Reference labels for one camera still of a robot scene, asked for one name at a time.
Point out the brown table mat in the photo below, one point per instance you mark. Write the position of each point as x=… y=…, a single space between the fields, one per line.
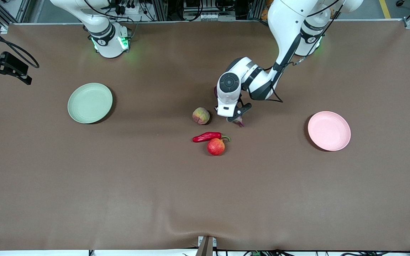
x=155 y=195

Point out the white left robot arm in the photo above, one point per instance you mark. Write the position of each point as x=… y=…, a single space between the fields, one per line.
x=287 y=21

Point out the orange snack bag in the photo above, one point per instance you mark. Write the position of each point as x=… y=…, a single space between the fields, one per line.
x=266 y=10

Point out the white power strip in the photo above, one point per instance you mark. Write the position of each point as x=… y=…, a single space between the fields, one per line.
x=210 y=16

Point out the yellow red peach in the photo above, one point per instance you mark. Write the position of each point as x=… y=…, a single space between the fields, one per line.
x=200 y=116

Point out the pink round plate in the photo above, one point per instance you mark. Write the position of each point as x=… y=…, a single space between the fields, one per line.
x=329 y=131

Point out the metal table edge bracket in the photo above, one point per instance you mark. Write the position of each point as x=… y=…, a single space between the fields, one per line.
x=205 y=247

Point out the red chili pepper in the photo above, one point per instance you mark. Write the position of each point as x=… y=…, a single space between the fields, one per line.
x=206 y=137

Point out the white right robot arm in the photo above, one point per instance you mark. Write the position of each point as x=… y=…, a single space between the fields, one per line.
x=109 y=44

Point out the red apple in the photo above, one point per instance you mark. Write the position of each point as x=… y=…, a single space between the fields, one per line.
x=215 y=147

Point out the long purple eggplant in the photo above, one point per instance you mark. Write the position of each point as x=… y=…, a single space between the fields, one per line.
x=240 y=122

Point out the light green round plate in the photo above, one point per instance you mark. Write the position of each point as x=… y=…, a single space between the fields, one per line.
x=90 y=103

